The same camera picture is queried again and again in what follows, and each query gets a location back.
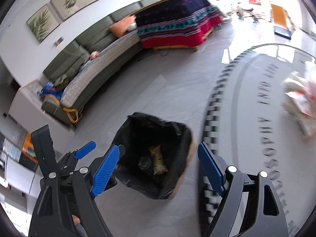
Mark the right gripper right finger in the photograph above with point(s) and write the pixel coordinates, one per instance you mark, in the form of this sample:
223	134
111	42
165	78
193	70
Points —
234	203

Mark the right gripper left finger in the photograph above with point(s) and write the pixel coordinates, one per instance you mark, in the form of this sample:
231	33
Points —
62	196

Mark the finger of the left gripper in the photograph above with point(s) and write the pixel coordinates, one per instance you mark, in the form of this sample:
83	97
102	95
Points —
68	162
45	154

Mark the black trash bag bin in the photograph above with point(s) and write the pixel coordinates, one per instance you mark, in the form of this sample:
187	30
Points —
135	168

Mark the blue clothes on sofa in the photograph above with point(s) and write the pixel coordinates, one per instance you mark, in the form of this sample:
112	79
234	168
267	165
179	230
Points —
49	89

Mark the green grey sofa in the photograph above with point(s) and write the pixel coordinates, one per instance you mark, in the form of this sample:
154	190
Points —
90	60

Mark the white red plastic bag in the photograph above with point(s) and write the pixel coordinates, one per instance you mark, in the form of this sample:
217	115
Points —
300	92

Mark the orange cushion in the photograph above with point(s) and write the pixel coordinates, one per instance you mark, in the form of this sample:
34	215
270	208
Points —
119	28

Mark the table with patterned blanket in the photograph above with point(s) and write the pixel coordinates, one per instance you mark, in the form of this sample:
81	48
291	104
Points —
169	23

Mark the yellow children slide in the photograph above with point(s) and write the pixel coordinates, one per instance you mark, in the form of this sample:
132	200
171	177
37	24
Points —
283	25

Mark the toy ride-on airplane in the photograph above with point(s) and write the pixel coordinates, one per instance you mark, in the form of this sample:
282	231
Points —
242	12

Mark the palm leaf wall painting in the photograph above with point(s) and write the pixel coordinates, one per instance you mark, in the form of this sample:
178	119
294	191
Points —
42	23

